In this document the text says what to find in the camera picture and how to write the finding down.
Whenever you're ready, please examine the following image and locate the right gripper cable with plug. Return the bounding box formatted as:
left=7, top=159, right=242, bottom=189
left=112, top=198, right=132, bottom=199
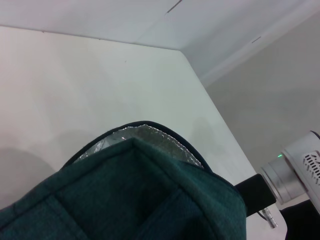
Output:
left=254, top=208, right=280, bottom=230

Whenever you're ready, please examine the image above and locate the teal insulated lunch bag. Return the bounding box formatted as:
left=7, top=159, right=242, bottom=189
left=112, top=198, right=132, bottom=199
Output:
left=0, top=121, right=248, bottom=240

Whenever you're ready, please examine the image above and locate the black robot torso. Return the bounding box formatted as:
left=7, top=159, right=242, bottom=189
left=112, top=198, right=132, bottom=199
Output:
left=278, top=198, right=320, bottom=240

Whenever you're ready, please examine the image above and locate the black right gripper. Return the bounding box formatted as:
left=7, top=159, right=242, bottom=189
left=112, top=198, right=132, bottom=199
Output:
left=234, top=173, right=277, bottom=217

